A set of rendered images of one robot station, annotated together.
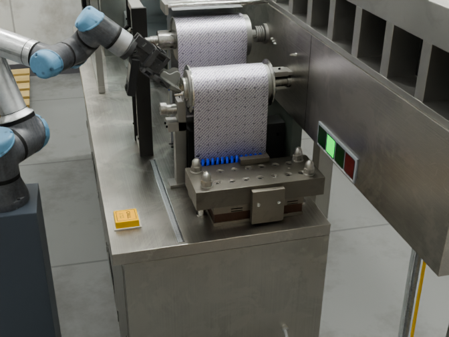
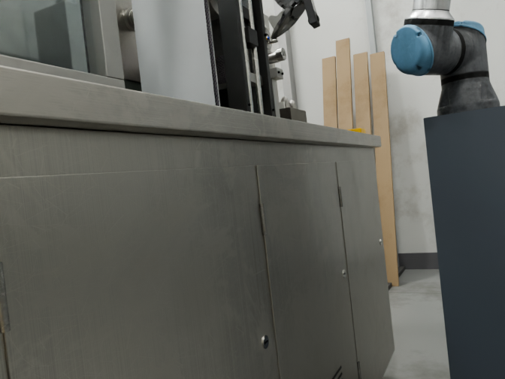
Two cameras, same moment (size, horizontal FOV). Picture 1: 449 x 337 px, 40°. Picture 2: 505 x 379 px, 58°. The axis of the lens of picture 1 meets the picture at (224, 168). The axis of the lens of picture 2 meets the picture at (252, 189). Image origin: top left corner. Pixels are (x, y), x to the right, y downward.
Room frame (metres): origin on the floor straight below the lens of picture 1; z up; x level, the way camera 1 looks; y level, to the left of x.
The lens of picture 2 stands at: (3.00, 1.07, 0.79)
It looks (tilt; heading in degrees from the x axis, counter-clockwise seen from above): 1 degrees down; 222
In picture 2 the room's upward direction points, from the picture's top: 6 degrees counter-clockwise
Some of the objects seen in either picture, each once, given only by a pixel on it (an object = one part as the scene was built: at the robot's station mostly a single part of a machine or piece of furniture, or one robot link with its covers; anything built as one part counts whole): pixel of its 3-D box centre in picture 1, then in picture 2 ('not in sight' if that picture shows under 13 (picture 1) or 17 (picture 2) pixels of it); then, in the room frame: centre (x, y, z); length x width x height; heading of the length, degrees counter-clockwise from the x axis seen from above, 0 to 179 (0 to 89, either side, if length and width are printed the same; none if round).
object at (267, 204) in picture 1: (267, 205); not in sight; (1.58, -0.13, 0.96); 0.10 x 0.03 x 0.11; 105
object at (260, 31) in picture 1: (256, 34); (140, 16); (2.11, -0.11, 1.33); 0.07 x 0.07 x 0.07; 15
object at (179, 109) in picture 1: (176, 143); (274, 95); (1.82, 0.16, 1.05); 0.06 x 0.05 x 0.31; 105
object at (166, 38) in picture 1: (166, 39); not in sight; (2.03, 0.20, 1.33); 0.06 x 0.06 x 0.06; 15
